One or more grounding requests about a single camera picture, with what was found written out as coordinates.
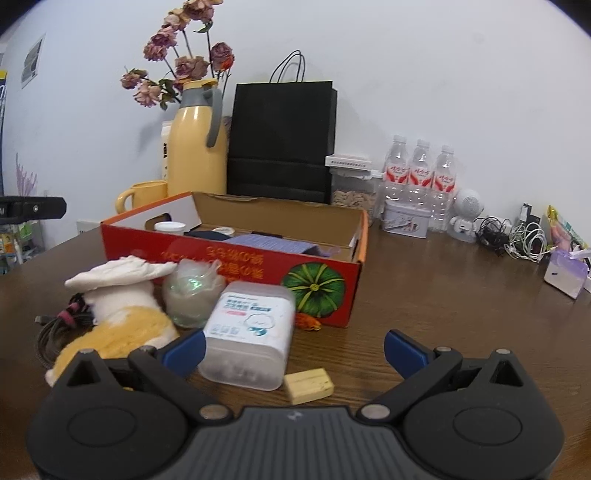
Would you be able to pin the small wooden block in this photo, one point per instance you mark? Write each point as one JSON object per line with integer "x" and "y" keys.
{"x": 308, "y": 385}

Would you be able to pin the clear cotton swab container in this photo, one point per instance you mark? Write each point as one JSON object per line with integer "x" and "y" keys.
{"x": 249, "y": 332}

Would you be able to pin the purple tissue pack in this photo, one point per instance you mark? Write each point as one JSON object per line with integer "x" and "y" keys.
{"x": 565, "y": 274}

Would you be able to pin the dried rose bouquet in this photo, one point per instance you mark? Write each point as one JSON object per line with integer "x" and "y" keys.
{"x": 189, "y": 67}

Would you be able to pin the small printed tin box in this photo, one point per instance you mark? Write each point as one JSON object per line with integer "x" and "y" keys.
{"x": 406, "y": 219}

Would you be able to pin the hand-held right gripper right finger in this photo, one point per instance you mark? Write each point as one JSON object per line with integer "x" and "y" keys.
{"x": 401, "y": 353}

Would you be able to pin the black paper bag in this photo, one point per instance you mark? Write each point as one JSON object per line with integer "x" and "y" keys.
{"x": 281, "y": 138}

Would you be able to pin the dark blue pouch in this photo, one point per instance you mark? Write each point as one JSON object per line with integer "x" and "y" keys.
{"x": 203, "y": 235}

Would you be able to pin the colourful snack packet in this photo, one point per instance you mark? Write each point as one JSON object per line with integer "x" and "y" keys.
{"x": 565, "y": 230}

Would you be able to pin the purple checked cloth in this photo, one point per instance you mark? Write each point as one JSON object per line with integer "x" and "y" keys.
{"x": 268, "y": 244}

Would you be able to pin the yellow mug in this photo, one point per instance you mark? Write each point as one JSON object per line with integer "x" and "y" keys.
{"x": 147, "y": 194}

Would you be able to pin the black charger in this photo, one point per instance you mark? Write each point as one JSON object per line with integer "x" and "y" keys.
{"x": 530, "y": 214}

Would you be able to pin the white milk carton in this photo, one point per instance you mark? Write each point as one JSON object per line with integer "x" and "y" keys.
{"x": 165, "y": 152}

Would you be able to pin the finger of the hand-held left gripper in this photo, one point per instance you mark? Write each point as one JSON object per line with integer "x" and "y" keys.
{"x": 41, "y": 207}

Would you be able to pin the purple wall decal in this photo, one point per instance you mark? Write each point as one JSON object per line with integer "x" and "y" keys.
{"x": 25, "y": 177}

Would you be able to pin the small orange object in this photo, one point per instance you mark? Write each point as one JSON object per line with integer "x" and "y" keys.
{"x": 308, "y": 323}

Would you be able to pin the black board with yellow top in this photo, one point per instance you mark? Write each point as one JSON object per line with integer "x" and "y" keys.
{"x": 2, "y": 97}

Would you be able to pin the orange and white plush toy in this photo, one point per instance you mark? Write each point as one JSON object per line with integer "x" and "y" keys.
{"x": 124, "y": 332}

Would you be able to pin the clear cereal container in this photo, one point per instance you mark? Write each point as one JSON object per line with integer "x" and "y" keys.
{"x": 353, "y": 194}

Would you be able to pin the white tape roll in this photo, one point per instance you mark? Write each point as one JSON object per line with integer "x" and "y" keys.
{"x": 224, "y": 230}

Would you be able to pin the red cardboard box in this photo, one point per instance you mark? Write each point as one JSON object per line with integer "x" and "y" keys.
{"x": 207, "y": 263}

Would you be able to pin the white cloth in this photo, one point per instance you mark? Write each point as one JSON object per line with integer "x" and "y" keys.
{"x": 120, "y": 272}

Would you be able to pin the clear water bottle red label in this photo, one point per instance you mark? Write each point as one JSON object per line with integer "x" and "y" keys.
{"x": 444, "y": 180}
{"x": 421, "y": 173}
{"x": 396, "y": 170}

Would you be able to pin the yellow thermos jug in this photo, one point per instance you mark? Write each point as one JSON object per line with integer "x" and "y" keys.
{"x": 194, "y": 147}

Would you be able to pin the wall poster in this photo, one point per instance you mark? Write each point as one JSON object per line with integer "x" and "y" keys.
{"x": 33, "y": 60}

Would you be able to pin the clear plastic bag bundle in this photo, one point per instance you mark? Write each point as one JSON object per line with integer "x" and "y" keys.
{"x": 191, "y": 300}

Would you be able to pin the white robot figurine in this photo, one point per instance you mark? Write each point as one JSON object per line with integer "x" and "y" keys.
{"x": 466, "y": 207}

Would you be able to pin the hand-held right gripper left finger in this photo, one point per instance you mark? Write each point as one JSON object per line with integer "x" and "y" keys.
{"x": 184, "y": 351}

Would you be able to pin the white ribbed jar lid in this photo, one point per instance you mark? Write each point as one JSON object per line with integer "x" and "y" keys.
{"x": 170, "y": 226}

